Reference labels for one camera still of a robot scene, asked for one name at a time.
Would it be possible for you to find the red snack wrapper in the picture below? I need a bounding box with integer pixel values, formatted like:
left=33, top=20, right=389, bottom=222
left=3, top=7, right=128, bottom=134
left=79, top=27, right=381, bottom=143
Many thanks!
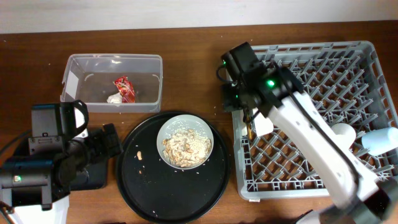
left=113, top=76, right=136, bottom=103

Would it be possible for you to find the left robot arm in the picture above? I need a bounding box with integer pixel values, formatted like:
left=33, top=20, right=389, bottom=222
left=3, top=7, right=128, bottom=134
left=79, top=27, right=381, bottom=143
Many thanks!
left=1, top=100, right=123, bottom=223

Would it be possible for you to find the light blue cup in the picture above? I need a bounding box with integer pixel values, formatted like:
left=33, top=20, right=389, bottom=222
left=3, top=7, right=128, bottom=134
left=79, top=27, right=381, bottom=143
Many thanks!
left=361, top=127, right=397, bottom=156

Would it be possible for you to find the white cup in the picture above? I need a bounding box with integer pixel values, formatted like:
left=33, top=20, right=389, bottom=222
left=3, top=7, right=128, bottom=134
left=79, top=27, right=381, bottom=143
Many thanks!
left=331, top=123, right=356, bottom=150

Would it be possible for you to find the grey bowl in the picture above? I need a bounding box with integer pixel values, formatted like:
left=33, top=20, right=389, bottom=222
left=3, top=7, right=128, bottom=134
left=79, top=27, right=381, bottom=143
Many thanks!
left=156, top=114, right=215, bottom=170

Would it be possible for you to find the clear plastic bin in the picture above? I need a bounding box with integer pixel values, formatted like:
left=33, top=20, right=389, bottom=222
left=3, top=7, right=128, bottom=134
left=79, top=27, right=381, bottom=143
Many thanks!
left=60, top=54, right=163, bottom=113

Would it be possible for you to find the black rectangular tray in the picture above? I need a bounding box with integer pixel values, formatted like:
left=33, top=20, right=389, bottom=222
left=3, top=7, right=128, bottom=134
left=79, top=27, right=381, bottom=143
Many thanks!
left=12, top=136, right=109, bottom=191

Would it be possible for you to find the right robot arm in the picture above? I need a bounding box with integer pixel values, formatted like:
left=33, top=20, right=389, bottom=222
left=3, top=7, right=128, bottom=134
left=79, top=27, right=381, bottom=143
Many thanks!
left=220, top=42, right=397, bottom=223

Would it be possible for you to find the wooden chopstick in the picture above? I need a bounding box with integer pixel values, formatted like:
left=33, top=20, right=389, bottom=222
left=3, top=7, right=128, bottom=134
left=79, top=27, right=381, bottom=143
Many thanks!
left=246, top=114, right=252, bottom=140

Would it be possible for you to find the peanut on tray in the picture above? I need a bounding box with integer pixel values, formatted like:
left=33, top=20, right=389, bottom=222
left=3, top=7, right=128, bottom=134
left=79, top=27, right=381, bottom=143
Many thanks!
left=137, top=151, right=142, bottom=161

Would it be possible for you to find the white tissue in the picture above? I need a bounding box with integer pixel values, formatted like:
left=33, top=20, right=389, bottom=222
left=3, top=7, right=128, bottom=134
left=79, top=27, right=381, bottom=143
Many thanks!
left=106, top=93, right=123, bottom=103

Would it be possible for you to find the food scraps and rice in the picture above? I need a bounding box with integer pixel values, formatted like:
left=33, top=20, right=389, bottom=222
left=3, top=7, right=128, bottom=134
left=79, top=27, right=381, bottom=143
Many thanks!
left=162, top=128, right=213, bottom=169

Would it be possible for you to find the pink bowl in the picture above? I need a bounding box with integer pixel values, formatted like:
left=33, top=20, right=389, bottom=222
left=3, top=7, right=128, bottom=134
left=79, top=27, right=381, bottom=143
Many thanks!
left=254, top=113, right=274, bottom=136

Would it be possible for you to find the grey dishwasher rack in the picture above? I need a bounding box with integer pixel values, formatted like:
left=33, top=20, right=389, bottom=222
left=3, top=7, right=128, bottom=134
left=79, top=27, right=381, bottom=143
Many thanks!
left=232, top=41, right=397, bottom=202

